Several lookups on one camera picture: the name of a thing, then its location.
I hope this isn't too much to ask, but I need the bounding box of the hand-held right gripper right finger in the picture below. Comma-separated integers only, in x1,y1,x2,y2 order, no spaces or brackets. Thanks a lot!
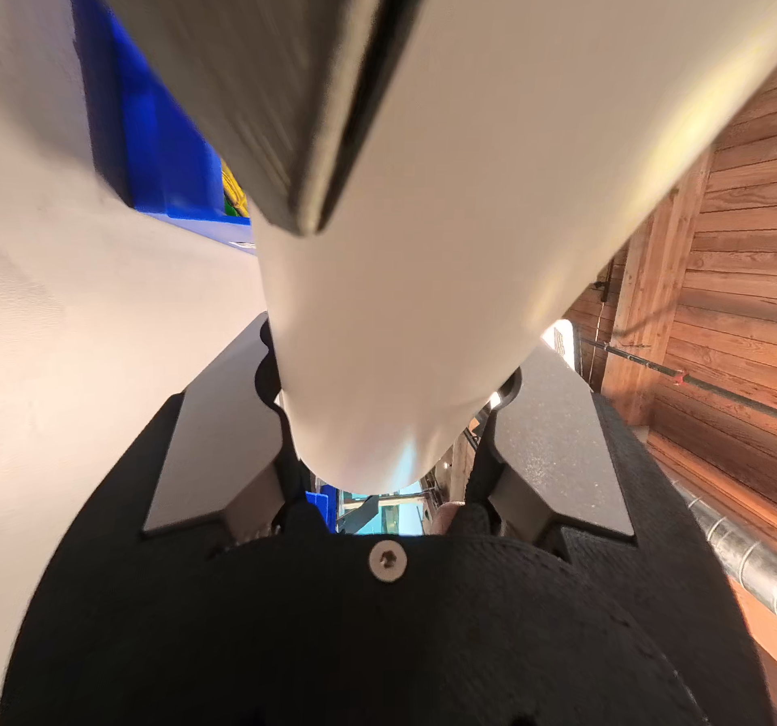
467,341,636,546

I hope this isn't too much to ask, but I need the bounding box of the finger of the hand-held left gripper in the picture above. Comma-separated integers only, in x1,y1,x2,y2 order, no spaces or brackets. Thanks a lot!
61,0,445,238

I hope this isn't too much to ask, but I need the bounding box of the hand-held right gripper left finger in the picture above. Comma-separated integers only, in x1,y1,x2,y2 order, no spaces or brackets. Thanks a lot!
141,313,301,542

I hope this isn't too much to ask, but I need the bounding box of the white squeeze bottle black cap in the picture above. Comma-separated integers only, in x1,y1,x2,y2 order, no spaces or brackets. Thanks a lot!
248,0,777,498

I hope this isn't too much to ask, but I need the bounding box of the blue plastic bin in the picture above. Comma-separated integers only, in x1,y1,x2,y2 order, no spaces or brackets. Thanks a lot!
65,0,258,255

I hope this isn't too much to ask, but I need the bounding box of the metal ceiling pipe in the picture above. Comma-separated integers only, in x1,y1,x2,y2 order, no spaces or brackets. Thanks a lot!
576,330,777,421

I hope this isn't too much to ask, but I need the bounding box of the silver ceiling duct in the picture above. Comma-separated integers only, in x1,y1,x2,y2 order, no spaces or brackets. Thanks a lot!
678,487,777,620

